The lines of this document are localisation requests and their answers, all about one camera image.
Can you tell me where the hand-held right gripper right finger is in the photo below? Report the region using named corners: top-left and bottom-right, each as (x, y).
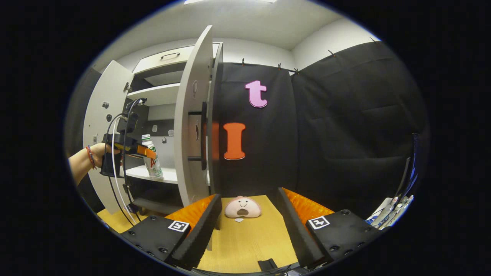
top-left (277, 187), bottom-right (384, 269)

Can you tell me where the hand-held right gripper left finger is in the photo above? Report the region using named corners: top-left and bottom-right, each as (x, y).
top-left (121, 194), bottom-right (223, 271)

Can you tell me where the clear plastic bottle green label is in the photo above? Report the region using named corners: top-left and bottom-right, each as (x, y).
top-left (141, 134), bottom-right (164, 179)

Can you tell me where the white cabinet door with handle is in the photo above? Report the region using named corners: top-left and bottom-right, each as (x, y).
top-left (173, 25), bottom-right (215, 251)

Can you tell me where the white cabinet shelf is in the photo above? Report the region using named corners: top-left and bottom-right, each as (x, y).
top-left (127, 83), bottom-right (181, 107)
top-left (125, 165), bottom-right (179, 184)

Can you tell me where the white cabinet door with stickers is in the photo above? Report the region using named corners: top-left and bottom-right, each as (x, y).
top-left (82, 60), bottom-right (135, 214)

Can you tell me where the pink plush face toy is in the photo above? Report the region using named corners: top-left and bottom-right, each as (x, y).
top-left (224, 196), bottom-right (262, 223)

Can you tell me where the white tray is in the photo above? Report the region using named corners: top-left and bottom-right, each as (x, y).
top-left (366, 195), bottom-right (415, 230)

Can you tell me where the white cabinet with dark interior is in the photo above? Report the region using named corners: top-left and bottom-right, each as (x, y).
top-left (125, 41), bottom-right (225, 230)

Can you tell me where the white cabinet drawer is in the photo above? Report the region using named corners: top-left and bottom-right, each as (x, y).
top-left (132, 43), bottom-right (222, 76)

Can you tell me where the white marker pen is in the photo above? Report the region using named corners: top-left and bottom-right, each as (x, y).
top-left (374, 197), bottom-right (399, 225)
top-left (391, 195), bottom-right (415, 227)
top-left (384, 197), bottom-right (408, 227)

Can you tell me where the black backdrop cloth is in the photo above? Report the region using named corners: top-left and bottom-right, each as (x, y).
top-left (65, 40), bottom-right (430, 230)

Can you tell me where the bright ceiling light panel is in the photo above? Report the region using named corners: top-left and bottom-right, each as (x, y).
top-left (184, 0), bottom-right (277, 5)

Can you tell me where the white cable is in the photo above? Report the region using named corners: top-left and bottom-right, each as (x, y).
top-left (111, 117), bottom-right (138, 226)

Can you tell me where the black cable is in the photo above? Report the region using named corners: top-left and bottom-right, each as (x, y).
top-left (104, 99), bottom-right (148, 225)

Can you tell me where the black door handle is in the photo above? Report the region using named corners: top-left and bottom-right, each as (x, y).
top-left (188, 102), bottom-right (208, 170)

